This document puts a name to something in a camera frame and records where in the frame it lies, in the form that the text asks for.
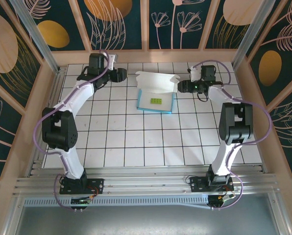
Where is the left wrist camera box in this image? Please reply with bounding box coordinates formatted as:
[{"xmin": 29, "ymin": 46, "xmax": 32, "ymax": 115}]
[{"xmin": 108, "ymin": 53, "xmax": 119, "ymax": 71}]

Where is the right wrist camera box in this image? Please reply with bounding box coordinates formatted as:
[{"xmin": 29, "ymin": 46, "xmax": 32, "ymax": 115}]
[{"xmin": 188, "ymin": 65, "xmax": 202, "ymax": 83}]

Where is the grey metal sheet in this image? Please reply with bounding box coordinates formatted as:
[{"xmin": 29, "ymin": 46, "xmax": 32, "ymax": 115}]
[{"xmin": 13, "ymin": 205, "xmax": 280, "ymax": 235}]

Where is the grey slotted cable duct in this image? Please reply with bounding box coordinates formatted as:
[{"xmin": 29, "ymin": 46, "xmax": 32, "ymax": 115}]
[{"xmin": 23, "ymin": 197, "xmax": 210, "ymax": 207}]

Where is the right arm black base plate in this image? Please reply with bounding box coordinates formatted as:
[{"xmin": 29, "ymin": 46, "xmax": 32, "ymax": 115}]
[{"xmin": 189, "ymin": 175, "xmax": 235, "ymax": 193}]

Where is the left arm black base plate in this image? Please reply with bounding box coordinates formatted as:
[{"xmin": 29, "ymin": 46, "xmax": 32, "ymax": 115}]
[{"xmin": 59, "ymin": 178, "xmax": 105, "ymax": 195}]

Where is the black controller board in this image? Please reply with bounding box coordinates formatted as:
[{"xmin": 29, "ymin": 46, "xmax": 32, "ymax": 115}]
[
  {"xmin": 70, "ymin": 197, "xmax": 92, "ymax": 212},
  {"xmin": 208, "ymin": 194, "xmax": 236, "ymax": 211}
]

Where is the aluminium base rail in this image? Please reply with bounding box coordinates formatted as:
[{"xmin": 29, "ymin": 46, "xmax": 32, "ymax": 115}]
[{"xmin": 12, "ymin": 165, "xmax": 283, "ymax": 196}]

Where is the white blue paper box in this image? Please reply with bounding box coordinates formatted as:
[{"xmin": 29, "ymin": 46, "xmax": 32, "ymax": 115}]
[{"xmin": 135, "ymin": 70, "xmax": 181, "ymax": 115}]

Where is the aluminium frame post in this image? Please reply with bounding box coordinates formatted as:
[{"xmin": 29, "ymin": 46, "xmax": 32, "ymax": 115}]
[
  {"xmin": 231, "ymin": 0, "xmax": 277, "ymax": 71},
  {"xmin": 10, "ymin": 0, "xmax": 61, "ymax": 73}
]

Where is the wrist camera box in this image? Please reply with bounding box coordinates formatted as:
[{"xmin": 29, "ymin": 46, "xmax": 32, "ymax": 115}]
[
  {"xmin": 108, "ymin": 53, "xmax": 119, "ymax": 71},
  {"xmin": 188, "ymin": 65, "xmax": 202, "ymax": 83}
]

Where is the aluminium side rail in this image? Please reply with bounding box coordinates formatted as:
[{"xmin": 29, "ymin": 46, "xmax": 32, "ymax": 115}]
[{"xmin": 28, "ymin": 67, "xmax": 68, "ymax": 177}]

